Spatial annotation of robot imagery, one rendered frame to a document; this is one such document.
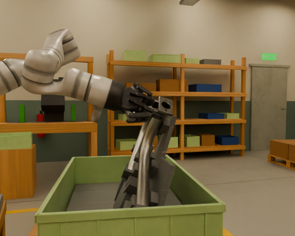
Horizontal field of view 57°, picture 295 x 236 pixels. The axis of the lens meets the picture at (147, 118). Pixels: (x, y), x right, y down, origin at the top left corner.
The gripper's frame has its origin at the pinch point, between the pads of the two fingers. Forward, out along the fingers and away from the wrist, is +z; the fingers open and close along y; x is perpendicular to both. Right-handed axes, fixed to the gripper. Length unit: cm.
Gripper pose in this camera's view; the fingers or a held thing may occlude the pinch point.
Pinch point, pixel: (159, 110)
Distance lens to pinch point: 71.7
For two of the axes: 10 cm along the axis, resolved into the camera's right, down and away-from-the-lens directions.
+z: 9.4, 2.8, 2.1
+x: -3.5, 6.4, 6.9
